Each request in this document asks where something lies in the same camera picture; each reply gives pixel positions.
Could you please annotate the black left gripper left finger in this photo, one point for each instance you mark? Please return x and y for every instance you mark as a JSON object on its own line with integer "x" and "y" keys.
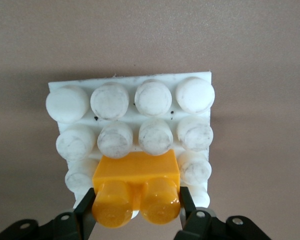
{"x": 65, "y": 227}

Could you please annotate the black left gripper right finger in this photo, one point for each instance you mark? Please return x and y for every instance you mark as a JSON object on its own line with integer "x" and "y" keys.
{"x": 202, "y": 225}

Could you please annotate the yellow two-stud block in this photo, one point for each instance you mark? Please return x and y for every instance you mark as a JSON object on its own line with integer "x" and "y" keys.
{"x": 137, "y": 170}

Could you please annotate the white studded base plate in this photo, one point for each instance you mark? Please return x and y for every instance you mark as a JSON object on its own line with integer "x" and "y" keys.
{"x": 130, "y": 112}

